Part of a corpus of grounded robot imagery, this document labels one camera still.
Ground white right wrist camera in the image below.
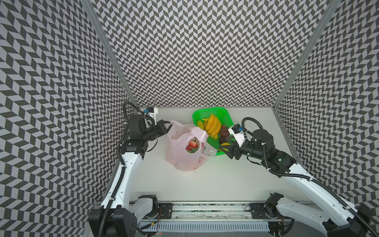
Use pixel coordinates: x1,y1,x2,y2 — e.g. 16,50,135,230
228,124,247,147

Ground pink plastic bag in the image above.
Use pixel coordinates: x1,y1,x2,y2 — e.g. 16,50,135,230
166,120,217,171

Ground aluminium corner post right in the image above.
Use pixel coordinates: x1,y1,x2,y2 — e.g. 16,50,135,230
273,1,341,111

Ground yellow fake lemon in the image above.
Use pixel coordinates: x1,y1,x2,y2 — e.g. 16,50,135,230
219,142,232,153

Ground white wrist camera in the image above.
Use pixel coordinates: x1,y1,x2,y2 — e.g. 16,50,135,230
228,124,247,147
144,107,159,122

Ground yellow fake starfruit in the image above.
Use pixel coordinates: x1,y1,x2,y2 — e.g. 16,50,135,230
196,120,205,130

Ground green plastic basket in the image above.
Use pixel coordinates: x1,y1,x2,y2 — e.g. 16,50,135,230
192,107,234,156

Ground white vented cable tray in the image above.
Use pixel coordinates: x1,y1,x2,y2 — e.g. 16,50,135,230
143,221,270,233

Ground dark purple fake fruit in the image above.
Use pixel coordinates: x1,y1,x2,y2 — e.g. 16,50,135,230
219,125,230,137

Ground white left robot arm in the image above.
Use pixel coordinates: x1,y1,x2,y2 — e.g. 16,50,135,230
88,115,172,237

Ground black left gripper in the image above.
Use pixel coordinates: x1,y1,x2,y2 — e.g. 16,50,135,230
142,119,174,142

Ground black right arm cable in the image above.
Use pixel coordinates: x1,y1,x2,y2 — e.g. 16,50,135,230
241,117,379,237

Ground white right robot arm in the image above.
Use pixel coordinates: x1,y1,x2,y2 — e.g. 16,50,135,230
219,127,378,237

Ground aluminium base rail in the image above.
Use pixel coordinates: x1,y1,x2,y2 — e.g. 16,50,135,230
127,201,329,221

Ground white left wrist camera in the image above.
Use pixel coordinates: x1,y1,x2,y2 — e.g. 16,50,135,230
144,107,159,122

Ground aluminium corner post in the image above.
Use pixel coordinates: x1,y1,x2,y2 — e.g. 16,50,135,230
273,1,341,111
81,0,137,106

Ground aluminium corner post left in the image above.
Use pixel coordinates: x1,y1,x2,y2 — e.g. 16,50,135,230
81,0,137,106

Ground yellow fake banana bunch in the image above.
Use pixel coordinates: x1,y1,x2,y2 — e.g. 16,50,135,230
203,114,222,140

